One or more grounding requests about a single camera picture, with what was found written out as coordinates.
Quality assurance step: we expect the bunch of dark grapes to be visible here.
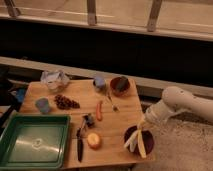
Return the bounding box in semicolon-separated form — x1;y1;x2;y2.
54;95;80;110

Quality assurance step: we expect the brown bowl with dark object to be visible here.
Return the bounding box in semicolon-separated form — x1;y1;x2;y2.
110;76;130;97

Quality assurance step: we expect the small blue cup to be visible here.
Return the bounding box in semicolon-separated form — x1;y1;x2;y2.
93;76;106;90

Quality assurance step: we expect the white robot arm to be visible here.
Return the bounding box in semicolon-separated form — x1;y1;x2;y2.
140;86;213;129

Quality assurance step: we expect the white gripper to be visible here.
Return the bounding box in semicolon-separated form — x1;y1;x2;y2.
145;100;174;125

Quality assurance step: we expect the black object at left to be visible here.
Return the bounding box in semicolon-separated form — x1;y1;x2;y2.
0;66;21;127

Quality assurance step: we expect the black handled knife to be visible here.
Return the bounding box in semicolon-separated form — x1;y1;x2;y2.
76;128;84;162

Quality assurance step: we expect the orange carrot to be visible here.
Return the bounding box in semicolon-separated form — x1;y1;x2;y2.
96;101;103;121

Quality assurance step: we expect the peeled yellow banana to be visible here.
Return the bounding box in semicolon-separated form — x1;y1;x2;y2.
124;120;147;158

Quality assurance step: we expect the small dark toy object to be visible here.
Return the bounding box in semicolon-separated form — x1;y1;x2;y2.
82;114;95;128

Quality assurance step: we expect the wooden cutting board table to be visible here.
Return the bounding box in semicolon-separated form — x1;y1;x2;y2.
20;79;155;170

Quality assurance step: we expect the metal fork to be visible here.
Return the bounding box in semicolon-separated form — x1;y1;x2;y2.
106;89;119;112

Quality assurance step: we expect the green plastic tray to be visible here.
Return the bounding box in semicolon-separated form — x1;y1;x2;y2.
0;115;70;171

